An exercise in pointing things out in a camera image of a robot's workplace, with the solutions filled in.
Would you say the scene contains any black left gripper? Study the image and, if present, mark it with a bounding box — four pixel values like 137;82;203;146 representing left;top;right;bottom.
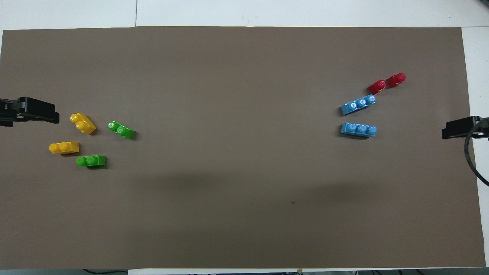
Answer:
0;97;60;127

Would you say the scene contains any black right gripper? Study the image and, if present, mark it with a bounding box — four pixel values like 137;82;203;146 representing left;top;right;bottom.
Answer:
442;116;489;140

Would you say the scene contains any green two-stud brick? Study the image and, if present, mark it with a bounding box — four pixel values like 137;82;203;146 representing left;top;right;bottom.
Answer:
76;155;106;168
107;121;136;140

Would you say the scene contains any blue three-stud brick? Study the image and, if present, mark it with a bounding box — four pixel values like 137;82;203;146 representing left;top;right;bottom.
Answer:
340;94;377;116
341;122;378;138

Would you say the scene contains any yellow two-stud brick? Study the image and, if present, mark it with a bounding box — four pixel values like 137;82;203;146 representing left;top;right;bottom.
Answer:
70;112;97;135
49;141;80;155

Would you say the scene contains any red one-stud brick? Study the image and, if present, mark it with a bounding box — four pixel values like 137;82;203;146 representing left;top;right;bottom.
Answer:
386;73;406;89
367;79;387;95

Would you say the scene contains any brown table mat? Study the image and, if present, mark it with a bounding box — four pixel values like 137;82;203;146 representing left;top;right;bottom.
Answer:
0;26;486;270

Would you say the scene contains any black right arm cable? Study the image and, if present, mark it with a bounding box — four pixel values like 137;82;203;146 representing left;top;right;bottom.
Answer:
464;118;489;188

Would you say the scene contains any thin black cable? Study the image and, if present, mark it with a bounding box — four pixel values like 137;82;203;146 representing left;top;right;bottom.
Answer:
82;269;128;275

